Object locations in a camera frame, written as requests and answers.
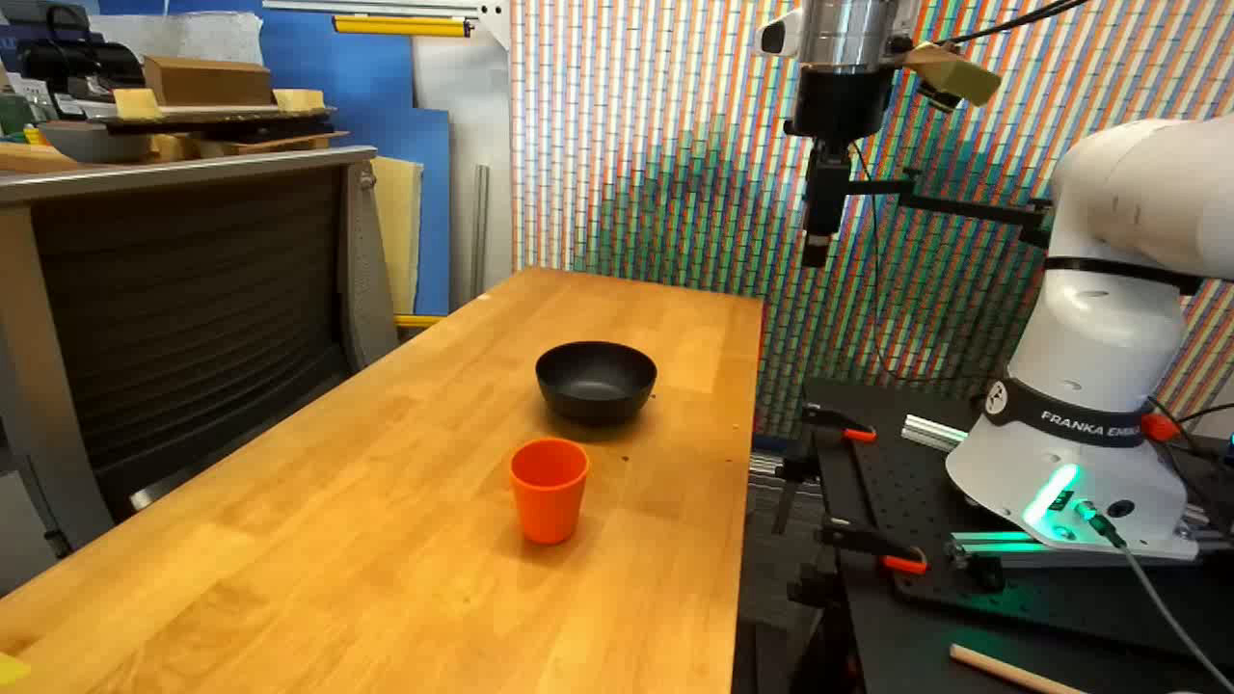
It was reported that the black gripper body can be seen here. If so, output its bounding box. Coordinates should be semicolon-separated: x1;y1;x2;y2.
783;67;898;198

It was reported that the orange plastic cup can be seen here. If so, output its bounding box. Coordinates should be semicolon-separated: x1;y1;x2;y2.
506;435;595;550

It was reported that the black bowl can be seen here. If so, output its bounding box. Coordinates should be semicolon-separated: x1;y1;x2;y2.
532;340;659;433

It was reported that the striped backdrop panel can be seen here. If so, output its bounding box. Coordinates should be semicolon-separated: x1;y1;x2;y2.
506;0;1234;441

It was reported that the silver aluminium bar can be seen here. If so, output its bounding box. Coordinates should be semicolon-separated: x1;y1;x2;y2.
898;408;972;454

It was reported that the beige flat panel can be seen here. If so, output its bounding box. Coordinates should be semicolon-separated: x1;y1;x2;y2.
371;153;429;319

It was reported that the yellow bar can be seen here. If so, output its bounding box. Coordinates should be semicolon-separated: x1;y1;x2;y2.
330;11;476;41

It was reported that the wooden stick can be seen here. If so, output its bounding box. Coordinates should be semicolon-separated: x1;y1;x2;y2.
943;642;1090;694

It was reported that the tan foam block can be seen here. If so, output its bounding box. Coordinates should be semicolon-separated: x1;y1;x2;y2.
107;84;326;127

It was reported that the wooden box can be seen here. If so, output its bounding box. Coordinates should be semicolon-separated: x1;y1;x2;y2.
138;54;280;111

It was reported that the grey mesh office chair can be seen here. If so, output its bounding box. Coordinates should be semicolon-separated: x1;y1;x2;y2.
0;143;406;561

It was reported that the wrist-mounted camera box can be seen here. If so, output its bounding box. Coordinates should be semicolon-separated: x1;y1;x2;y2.
901;41;1006;111

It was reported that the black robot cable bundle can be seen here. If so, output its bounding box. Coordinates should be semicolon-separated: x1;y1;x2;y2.
922;0;1090;54

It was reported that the orange-handled black clamp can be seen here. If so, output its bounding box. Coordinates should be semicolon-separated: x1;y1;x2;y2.
817;513;933;585
799;403;883;454

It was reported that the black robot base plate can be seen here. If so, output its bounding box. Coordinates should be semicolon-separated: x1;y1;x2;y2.
799;376;1234;694

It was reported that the grey cable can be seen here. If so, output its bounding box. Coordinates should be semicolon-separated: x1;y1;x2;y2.
1086;509;1234;694

